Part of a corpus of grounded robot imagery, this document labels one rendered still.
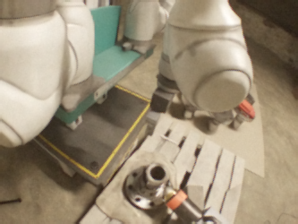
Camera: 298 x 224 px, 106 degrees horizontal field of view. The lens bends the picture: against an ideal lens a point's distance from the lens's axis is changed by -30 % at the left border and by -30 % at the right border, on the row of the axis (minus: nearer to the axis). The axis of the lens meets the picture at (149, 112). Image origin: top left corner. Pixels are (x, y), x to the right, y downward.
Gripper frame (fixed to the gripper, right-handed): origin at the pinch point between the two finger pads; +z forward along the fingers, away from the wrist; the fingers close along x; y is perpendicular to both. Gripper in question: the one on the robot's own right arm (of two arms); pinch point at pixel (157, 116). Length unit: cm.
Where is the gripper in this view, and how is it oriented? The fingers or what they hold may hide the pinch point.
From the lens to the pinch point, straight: 53.7
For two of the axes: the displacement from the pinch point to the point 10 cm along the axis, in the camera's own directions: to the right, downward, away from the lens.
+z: -2.0, 6.9, 6.9
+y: -8.9, -4.2, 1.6
